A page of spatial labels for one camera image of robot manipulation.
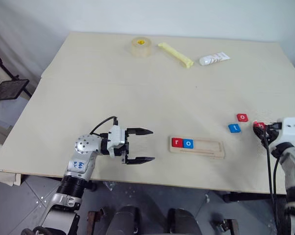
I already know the white squeeze tube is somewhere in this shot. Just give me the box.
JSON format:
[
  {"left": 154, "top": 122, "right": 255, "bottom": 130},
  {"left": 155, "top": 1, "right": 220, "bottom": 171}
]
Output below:
[{"left": 199, "top": 51, "right": 231, "bottom": 67}]

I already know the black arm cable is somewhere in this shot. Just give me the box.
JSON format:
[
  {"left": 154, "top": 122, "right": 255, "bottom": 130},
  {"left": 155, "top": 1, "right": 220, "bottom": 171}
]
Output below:
[
  {"left": 262, "top": 139, "right": 285, "bottom": 235},
  {"left": 90, "top": 116, "right": 119, "bottom": 136}
]

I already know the yellow long packet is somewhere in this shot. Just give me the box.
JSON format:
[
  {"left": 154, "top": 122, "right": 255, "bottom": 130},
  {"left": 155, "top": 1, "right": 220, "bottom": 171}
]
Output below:
[{"left": 158, "top": 42, "right": 195, "bottom": 69}]

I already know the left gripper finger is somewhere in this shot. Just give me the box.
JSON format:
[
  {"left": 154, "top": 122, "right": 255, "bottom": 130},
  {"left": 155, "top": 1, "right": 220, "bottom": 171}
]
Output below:
[
  {"left": 126, "top": 127, "right": 154, "bottom": 137},
  {"left": 125, "top": 156, "right": 156, "bottom": 165}
]

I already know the wooden letter tray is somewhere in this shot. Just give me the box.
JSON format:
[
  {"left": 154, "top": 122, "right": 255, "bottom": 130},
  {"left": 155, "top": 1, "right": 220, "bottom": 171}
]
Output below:
[{"left": 168, "top": 136, "right": 226, "bottom": 160}]

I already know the brown rusty foot bracket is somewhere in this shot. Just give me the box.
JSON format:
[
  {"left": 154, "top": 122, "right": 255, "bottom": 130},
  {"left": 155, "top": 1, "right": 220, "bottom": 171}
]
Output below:
[
  {"left": 87, "top": 210, "right": 102, "bottom": 230},
  {"left": 211, "top": 218, "right": 240, "bottom": 234}
]

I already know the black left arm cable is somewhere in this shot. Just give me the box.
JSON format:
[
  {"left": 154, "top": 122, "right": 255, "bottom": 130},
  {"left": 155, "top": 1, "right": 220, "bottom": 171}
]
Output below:
[{"left": 90, "top": 116, "right": 119, "bottom": 136}]

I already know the black stand pole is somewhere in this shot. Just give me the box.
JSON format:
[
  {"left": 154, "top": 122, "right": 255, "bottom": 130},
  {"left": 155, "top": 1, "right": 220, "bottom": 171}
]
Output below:
[{"left": 0, "top": 51, "right": 32, "bottom": 98}]

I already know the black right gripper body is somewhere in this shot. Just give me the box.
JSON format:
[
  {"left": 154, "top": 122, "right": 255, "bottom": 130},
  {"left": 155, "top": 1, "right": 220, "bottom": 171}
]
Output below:
[{"left": 265, "top": 122, "right": 284, "bottom": 148}]

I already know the black table frame bar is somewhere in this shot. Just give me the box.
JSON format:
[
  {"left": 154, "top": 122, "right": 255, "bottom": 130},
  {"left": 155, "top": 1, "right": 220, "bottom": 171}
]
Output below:
[{"left": 222, "top": 191, "right": 288, "bottom": 203}]

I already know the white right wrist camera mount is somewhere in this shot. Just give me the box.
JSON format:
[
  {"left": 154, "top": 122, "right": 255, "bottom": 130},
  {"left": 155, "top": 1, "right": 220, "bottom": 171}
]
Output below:
[{"left": 271, "top": 117, "right": 295, "bottom": 150}]

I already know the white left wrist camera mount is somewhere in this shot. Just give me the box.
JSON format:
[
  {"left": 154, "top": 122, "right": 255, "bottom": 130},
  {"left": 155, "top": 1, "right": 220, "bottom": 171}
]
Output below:
[{"left": 106, "top": 125, "right": 126, "bottom": 158}]

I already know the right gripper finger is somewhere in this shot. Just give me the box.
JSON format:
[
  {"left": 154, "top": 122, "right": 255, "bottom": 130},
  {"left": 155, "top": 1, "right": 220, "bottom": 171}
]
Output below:
[
  {"left": 253, "top": 128, "right": 268, "bottom": 146},
  {"left": 252, "top": 120, "right": 275, "bottom": 129}
]

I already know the blue letter o block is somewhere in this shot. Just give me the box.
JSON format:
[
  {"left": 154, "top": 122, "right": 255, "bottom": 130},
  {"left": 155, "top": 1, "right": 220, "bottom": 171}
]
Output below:
[{"left": 182, "top": 139, "right": 195, "bottom": 150}]

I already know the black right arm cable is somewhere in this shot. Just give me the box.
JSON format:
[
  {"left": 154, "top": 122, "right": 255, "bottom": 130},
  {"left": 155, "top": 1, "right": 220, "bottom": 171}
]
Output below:
[{"left": 262, "top": 139, "right": 285, "bottom": 235}]

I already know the beige tape roll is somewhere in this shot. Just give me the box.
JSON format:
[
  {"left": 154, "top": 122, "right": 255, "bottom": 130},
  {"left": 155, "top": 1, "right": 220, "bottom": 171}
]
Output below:
[{"left": 131, "top": 36, "right": 153, "bottom": 59}]

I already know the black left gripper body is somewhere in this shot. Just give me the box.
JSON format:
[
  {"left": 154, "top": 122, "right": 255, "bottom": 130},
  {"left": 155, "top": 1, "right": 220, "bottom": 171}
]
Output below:
[{"left": 113, "top": 128, "right": 131, "bottom": 165}]

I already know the black stand plate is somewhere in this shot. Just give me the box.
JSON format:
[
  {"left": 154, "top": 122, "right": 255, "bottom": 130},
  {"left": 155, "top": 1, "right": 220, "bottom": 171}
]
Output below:
[{"left": 0, "top": 79, "right": 30, "bottom": 102}]

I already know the blue letter t block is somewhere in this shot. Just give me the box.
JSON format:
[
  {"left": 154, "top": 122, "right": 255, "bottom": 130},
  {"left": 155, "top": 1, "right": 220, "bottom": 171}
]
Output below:
[{"left": 227, "top": 123, "right": 242, "bottom": 134}]

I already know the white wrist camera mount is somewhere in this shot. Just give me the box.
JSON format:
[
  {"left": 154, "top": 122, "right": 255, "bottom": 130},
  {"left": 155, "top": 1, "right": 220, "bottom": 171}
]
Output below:
[
  {"left": 271, "top": 117, "right": 295, "bottom": 150},
  {"left": 106, "top": 125, "right": 126, "bottom": 158}
]

